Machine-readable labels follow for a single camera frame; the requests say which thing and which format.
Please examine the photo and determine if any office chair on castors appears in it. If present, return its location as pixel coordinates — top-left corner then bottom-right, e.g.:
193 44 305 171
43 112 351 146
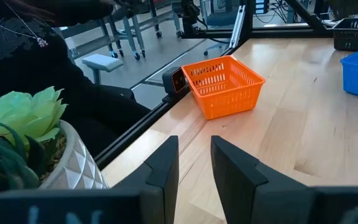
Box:
202 0 241 57

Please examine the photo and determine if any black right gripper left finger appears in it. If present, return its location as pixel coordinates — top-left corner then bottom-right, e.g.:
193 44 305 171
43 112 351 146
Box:
0 135 180 224

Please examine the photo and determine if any small black table camera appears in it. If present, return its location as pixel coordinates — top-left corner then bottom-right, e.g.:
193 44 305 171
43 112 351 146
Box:
162 66 190 96

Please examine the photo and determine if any orange plastic slotted basket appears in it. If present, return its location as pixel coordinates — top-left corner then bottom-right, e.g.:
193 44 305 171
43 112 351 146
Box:
181 55 266 121

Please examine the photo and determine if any silver aluminium bar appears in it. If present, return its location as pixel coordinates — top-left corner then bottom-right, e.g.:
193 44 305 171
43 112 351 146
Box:
229 4 247 49

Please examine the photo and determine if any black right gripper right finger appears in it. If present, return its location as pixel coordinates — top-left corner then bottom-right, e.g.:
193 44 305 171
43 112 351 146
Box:
210 135 358 224

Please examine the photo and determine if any black aluminium table frame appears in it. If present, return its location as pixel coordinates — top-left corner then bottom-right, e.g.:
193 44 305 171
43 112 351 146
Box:
94 0 335 171

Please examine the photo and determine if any white padded armrest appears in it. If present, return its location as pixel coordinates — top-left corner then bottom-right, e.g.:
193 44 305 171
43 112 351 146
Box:
81 53 124 85

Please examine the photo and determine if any black plastic slotted basket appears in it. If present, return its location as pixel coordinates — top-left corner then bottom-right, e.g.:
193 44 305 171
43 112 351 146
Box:
332 15 358 52

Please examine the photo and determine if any black device with lit panels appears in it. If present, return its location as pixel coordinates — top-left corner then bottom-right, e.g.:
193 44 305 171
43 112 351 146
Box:
254 0 269 15

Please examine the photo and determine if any white faceted plant pot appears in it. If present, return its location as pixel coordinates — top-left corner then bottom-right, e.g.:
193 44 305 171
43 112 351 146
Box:
39 119 109 190

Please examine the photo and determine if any person's silver necklace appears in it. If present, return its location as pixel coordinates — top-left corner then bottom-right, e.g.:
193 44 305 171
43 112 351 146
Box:
0 0 49 48

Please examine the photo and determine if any grey metal rolling cart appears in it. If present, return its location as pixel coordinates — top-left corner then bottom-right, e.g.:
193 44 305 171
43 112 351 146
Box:
59 0 183 62

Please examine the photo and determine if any person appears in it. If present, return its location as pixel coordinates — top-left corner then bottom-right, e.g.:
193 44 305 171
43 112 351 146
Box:
0 0 151 158

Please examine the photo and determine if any black cable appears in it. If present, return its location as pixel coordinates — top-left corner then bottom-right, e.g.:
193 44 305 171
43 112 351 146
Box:
268 0 289 23

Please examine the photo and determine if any dark green artificial plant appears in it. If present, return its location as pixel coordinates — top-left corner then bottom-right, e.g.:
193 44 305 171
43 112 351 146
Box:
0 120 48 200

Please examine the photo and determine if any light green artificial succulent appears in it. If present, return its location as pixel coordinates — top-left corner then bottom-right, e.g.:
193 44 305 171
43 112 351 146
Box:
0 86 68 147

